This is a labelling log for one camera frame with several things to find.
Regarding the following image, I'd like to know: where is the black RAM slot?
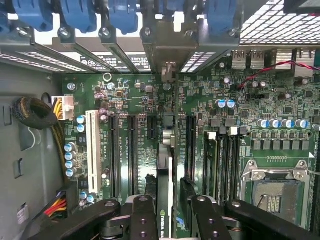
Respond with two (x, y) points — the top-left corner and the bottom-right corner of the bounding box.
(218, 127), (228, 202)
(228, 126), (240, 202)

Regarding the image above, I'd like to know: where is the long black expansion slot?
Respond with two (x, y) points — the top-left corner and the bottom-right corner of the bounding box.
(107, 113), (121, 201)
(127, 114), (139, 198)
(186, 114), (198, 181)

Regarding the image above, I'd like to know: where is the short black expansion slot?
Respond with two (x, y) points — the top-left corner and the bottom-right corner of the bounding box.
(147, 116), (158, 141)

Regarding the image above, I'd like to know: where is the red yellow black wire bundle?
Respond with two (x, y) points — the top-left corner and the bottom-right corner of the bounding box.
(43, 181), (80, 221)

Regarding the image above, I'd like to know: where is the green motherboard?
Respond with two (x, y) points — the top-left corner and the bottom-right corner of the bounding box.
(61, 48), (320, 240)

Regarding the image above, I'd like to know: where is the white expansion slot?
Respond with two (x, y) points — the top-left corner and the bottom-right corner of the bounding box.
(85, 109), (103, 195)

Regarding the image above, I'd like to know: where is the CPU socket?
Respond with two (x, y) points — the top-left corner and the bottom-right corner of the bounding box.
(241, 159), (320, 227)

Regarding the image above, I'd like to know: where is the blue card retention clip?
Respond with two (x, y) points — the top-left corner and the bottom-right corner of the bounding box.
(107, 0), (139, 35)
(58, 0), (98, 34)
(12, 0), (55, 32)
(204, 0), (239, 36)

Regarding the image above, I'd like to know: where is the red and black wire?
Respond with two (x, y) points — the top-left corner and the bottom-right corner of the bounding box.
(236, 59), (320, 90)

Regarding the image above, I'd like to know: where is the black sleeved cable bundle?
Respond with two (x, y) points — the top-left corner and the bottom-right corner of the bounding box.
(11, 96), (68, 181)

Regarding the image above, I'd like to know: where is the white power connector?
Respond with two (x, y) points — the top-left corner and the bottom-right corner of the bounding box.
(51, 96), (75, 121)

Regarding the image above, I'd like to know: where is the silver USB port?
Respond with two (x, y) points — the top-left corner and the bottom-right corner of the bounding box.
(249, 49), (265, 70)
(231, 49), (247, 70)

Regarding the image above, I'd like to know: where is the open PC case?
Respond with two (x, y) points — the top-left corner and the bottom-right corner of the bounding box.
(0, 0), (320, 240)

